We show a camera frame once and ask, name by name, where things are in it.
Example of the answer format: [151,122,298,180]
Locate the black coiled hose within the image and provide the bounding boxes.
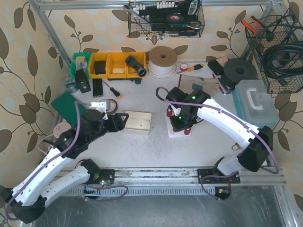
[261,41,303,80]

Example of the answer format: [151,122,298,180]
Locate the red handled tool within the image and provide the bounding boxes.
[211,73,232,95]

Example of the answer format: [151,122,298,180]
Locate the yellow storage bin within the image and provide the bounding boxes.
[88,52,147,79]

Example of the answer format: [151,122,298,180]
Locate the black wire basket centre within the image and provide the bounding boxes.
[123,0,205,40]

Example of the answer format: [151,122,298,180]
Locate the black rubber disc spool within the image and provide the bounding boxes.
[221,58,258,89]

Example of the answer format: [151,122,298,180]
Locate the brown tape roll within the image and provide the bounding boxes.
[106,99,118,115]

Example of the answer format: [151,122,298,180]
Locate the black wire basket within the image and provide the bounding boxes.
[245,14,303,94]
[123,0,205,40]

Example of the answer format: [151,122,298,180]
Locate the beige work glove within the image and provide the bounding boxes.
[178,74,220,96]

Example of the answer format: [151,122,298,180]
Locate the black box in bin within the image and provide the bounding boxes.
[94,61,106,74]

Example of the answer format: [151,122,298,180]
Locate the white coiled cord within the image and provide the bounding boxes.
[37,135,56,157]

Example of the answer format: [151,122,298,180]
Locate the black green battery box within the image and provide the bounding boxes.
[75,70,91,93]

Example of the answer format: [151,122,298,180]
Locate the black sanding block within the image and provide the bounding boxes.
[207,60,224,76]

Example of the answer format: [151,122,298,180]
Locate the green storage bin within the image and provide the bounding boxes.
[70,53,91,79]

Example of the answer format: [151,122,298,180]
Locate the yellow black small screwdriver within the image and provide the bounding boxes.
[187,63,204,72]

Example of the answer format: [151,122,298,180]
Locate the brass padlock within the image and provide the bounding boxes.
[232,143,242,151]

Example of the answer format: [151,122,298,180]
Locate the red large spring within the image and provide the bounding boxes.
[184,128,191,136]
[166,108,172,117]

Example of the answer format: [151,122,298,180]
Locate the white parts tray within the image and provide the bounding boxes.
[124,111,152,135]

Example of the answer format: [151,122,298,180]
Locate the round beige power socket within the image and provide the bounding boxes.
[53,122,71,139]

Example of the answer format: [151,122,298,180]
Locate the red white tape roll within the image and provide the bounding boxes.
[179,63,188,71]

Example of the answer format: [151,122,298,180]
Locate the black pipe fitting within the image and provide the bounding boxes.
[125,56,147,77]

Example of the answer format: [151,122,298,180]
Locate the black electrical tape roll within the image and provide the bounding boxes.
[165,13,184,24]

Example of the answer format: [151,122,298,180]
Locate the white peg base plate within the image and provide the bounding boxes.
[166,112,191,139]

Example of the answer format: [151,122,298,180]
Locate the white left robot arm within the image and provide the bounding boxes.
[0,110,129,224]

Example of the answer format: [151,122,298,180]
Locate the orange handled pliers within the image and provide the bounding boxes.
[241,16,265,35]

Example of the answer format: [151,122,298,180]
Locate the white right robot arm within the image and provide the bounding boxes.
[163,87,273,175]

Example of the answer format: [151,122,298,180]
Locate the black wire basket right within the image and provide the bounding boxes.
[245,14,303,94]

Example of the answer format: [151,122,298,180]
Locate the black aluminium extrusion profile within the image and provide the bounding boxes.
[92,79,103,98]

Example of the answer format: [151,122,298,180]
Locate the white cable spool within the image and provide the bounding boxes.
[148,46,177,79]

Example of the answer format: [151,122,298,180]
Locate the black yellow handled screwdriver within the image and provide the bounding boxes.
[102,80,122,98]

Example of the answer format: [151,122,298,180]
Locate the clear glass jar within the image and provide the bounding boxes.
[66,78,78,94]

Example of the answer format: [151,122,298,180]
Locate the clear teal toolbox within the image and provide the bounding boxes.
[232,79,279,128]

